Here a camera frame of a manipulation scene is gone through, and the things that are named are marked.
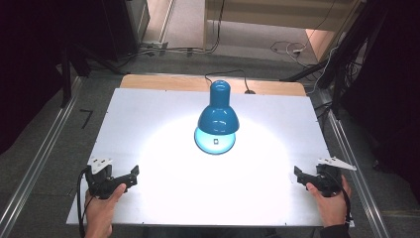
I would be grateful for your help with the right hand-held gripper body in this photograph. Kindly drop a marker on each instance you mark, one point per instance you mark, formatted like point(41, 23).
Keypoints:
point(328, 180)

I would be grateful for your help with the white work board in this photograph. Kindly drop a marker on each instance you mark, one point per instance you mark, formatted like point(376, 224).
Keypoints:
point(148, 132)

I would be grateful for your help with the blue desk lamp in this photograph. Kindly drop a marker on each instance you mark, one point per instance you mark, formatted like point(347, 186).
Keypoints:
point(218, 117)

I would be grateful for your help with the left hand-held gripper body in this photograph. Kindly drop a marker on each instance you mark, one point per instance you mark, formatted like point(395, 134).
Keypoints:
point(100, 180)

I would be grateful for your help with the person's left hand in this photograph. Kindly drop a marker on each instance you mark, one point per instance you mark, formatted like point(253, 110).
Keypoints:
point(100, 213)

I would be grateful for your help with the dark cabinet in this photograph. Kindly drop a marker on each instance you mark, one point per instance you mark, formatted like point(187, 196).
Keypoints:
point(122, 26)

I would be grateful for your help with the grey power strip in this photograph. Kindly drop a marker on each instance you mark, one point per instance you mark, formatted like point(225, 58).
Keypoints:
point(153, 44)

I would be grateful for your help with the metal floor rail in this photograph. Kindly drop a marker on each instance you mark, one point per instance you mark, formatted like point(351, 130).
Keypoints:
point(36, 165)
point(356, 185)

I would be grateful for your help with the black metal stand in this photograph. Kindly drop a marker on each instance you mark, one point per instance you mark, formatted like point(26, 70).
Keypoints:
point(66, 76)

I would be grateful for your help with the person's right hand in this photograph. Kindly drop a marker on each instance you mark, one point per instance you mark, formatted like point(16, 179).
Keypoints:
point(330, 208)

